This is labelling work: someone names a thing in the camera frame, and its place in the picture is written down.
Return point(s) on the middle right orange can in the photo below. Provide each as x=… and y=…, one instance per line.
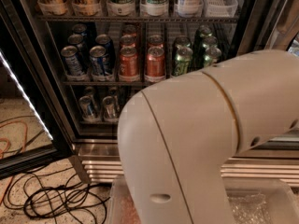
x=155, y=41

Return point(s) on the front left blue can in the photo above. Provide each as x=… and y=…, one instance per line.
x=73, y=62

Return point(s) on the rear blue can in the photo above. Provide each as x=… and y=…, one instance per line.
x=81, y=29

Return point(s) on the front right orange can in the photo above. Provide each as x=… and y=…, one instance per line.
x=155, y=62

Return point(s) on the front left green can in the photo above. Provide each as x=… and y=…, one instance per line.
x=182, y=60

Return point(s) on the rear green can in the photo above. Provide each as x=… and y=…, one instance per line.
x=203, y=31

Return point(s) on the front right green can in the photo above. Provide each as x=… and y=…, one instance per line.
x=211, y=56

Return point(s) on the middle left orange can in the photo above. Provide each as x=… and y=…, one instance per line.
x=127, y=41

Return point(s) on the middle left blue can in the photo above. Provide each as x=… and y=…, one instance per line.
x=79, y=42

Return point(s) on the open glass fridge door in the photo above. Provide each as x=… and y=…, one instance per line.
x=19, y=50

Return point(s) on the orange can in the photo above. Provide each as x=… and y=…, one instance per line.
x=155, y=41
x=128, y=62
x=127, y=41
x=155, y=62
x=129, y=29

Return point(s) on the stainless steel display fridge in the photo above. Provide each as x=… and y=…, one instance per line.
x=95, y=140

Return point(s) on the blue can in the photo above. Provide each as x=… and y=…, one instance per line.
x=100, y=61
x=73, y=62
x=79, y=42
x=81, y=29
x=105, y=41

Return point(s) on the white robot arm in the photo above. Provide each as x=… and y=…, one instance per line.
x=174, y=136

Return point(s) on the empty white shelf tray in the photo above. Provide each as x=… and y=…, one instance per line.
x=220, y=8

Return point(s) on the rear orange can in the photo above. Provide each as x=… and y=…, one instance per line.
x=129, y=29

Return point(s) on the front left orange can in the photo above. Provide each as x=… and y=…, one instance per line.
x=128, y=62

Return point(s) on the middle right green can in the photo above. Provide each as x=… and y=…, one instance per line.
x=209, y=42

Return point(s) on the green can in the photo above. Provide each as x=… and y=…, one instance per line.
x=182, y=60
x=209, y=42
x=181, y=41
x=203, y=31
x=211, y=56

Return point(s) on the middle left green can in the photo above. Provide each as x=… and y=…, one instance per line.
x=181, y=41

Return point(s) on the closed right fridge door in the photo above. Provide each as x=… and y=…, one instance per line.
x=265, y=24

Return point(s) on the bottom left slim can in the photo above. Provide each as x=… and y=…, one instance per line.
x=87, y=107

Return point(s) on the clear bin pink wrap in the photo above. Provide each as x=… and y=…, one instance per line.
x=121, y=208

